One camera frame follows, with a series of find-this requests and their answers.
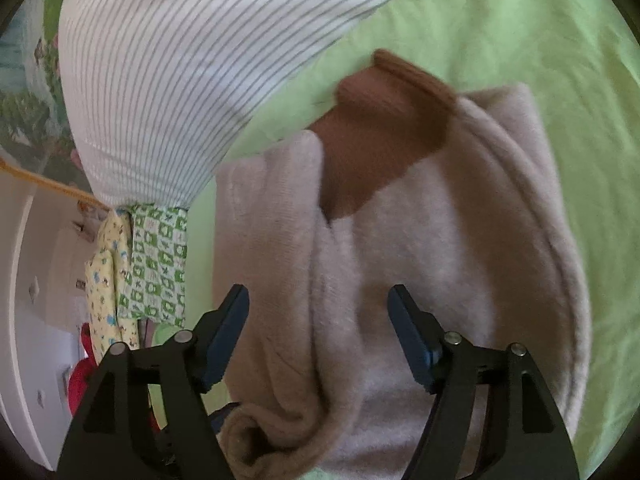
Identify green bed sheet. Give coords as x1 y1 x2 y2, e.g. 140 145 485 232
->
150 0 640 480

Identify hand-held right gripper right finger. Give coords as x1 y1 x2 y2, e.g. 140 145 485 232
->
387 283 581 480

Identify yellow cartoon print cloth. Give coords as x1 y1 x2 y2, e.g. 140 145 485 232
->
84 210 141 356

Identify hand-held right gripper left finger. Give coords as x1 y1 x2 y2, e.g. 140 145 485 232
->
57 283 250 480

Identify framed flower wall painting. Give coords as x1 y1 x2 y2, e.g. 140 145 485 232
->
0 0 108 208

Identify beige knitted sweater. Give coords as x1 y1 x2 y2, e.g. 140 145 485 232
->
212 49 593 480

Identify red cloth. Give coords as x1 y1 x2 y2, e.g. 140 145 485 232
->
67 322 106 416

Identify white striped quilt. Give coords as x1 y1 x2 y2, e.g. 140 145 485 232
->
57 0 451 211

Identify green checked print cloth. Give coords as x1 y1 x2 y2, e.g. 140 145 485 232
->
116 202 188 328

